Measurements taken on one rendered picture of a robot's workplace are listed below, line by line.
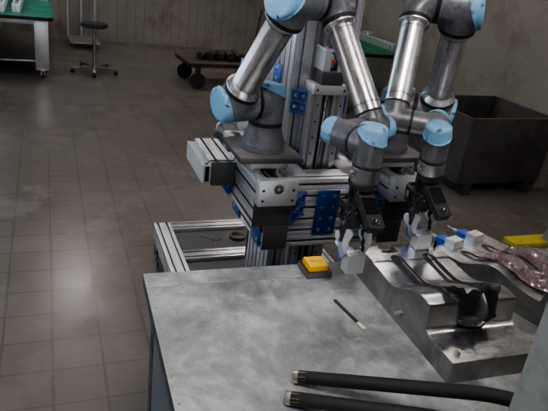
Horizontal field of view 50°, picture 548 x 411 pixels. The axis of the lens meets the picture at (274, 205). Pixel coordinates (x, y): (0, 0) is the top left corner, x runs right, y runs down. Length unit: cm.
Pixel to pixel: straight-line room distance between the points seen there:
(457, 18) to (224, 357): 119
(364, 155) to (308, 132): 70
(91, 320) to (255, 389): 166
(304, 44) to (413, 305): 103
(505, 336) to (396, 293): 28
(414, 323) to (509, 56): 481
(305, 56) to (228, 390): 125
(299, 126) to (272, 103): 29
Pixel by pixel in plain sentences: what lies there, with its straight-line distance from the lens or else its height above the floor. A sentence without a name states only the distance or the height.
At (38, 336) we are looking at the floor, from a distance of 282.
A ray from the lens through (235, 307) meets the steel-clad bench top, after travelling 156.
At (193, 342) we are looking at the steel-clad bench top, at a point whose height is 80.
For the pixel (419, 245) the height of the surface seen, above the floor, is 91.
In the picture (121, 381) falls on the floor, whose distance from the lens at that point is 255.
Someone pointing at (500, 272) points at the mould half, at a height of 89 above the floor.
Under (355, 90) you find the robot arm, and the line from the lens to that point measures 163.
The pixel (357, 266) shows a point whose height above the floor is 93.
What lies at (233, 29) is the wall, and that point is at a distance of 1020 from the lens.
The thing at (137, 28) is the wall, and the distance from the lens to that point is 988.
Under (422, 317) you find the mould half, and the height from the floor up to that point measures 89.
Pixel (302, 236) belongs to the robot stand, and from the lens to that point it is 215.
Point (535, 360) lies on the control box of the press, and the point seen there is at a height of 121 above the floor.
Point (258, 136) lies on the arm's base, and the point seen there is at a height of 109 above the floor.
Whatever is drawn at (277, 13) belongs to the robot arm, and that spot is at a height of 151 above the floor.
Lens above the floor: 167
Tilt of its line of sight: 24 degrees down
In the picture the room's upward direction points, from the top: 7 degrees clockwise
